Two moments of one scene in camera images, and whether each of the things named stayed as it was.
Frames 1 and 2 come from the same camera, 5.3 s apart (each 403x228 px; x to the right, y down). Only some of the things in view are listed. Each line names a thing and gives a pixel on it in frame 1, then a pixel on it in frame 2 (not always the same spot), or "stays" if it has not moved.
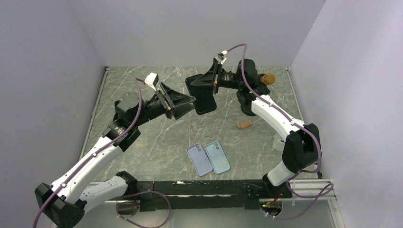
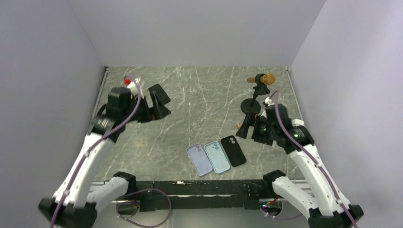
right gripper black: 206,79 -> 255,135
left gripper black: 180,102 -> 150,113
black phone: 205,100 -> 233,151
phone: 199,159 stays
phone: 218,159 stays
